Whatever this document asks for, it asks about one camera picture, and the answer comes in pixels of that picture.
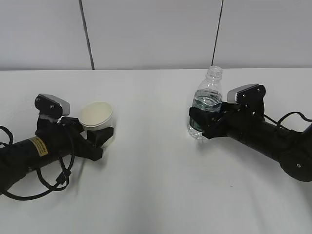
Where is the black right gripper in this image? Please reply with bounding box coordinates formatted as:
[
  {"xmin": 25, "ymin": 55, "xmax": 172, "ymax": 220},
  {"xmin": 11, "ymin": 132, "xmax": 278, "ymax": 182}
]
[{"xmin": 189, "ymin": 102, "xmax": 264, "ymax": 139}]

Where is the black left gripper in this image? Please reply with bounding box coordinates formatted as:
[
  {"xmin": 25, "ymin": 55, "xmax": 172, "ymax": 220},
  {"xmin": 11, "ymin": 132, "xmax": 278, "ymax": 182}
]
[{"xmin": 35, "ymin": 117, "xmax": 114, "ymax": 161}]

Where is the white paper cup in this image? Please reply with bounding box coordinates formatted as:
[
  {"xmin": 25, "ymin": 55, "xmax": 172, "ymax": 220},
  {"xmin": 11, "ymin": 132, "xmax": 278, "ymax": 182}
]
[{"xmin": 78, "ymin": 101, "xmax": 114, "ymax": 137}]

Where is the clear water bottle green label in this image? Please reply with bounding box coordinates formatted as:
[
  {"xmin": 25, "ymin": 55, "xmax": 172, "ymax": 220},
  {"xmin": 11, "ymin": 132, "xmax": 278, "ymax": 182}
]
[{"xmin": 187, "ymin": 65, "xmax": 223, "ymax": 141}]

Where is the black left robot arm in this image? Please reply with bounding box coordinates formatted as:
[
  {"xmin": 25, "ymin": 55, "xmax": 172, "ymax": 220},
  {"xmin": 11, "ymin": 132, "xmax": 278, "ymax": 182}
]
[{"xmin": 0, "ymin": 117, "xmax": 114, "ymax": 201}]

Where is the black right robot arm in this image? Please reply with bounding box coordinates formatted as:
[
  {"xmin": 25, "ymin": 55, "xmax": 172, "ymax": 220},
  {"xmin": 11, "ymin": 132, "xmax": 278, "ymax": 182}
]
[{"xmin": 189, "ymin": 102, "xmax": 312, "ymax": 182}]

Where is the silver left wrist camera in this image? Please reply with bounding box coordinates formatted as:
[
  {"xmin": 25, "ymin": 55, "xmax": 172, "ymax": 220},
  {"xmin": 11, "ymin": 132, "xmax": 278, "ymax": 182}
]
[{"xmin": 35, "ymin": 94, "xmax": 70, "ymax": 120}]

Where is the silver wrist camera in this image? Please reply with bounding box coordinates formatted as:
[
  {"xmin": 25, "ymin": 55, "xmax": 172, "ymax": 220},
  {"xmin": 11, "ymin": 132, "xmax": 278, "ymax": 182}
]
[
  {"xmin": 227, "ymin": 84, "xmax": 266, "ymax": 105},
  {"xmin": 35, "ymin": 94, "xmax": 70, "ymax": 120}
]

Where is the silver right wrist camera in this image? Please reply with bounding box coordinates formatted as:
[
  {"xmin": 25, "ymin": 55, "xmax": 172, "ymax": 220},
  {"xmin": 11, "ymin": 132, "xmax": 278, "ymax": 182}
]
[{"xmin": 227, "ymin": 84, "xmax": 266, "ymax": 105}]

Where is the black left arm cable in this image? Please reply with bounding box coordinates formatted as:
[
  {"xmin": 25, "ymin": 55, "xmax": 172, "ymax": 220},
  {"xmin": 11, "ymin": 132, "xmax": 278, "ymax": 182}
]
[{"xmin": 0, "ymin": 125, "xmax": 76, "ymax": 201}]

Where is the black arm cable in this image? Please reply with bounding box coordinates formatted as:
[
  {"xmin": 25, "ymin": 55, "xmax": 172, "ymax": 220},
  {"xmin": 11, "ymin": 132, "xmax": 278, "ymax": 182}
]
[
  {"xmin": 263, "ymin": 111, "xmax": 312, "ymax": 130},
  {"xmin": 0, "ymin": 125, "xmax": 76, "ymax": 201}
]

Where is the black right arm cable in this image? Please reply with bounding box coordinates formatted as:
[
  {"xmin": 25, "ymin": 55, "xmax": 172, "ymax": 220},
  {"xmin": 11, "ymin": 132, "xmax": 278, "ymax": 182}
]
[{"xmin": 263, "ymin": 111, "xmax": 312, "ymax": 130}]

